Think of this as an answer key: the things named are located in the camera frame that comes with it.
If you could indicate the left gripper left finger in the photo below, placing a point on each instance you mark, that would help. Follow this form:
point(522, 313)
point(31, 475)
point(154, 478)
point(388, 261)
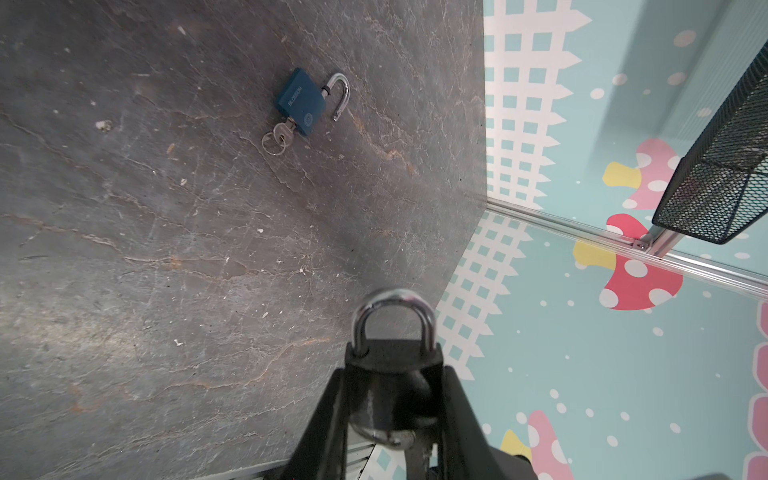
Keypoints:
point(322, 450)

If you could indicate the blue padlock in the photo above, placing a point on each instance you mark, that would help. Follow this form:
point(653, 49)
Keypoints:
point(303, 101)

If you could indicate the key for blue padlock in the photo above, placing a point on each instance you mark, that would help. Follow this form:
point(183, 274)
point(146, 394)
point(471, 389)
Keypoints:
point(276, 141)

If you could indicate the black padlock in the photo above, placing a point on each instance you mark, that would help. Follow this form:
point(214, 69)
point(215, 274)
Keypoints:
point(393, 385)

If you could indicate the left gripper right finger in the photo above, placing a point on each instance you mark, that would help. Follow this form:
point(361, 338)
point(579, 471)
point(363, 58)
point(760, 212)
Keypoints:
point(464, 451)

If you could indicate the black wire mesh basket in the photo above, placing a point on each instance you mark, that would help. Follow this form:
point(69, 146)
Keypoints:
point(720, 187)

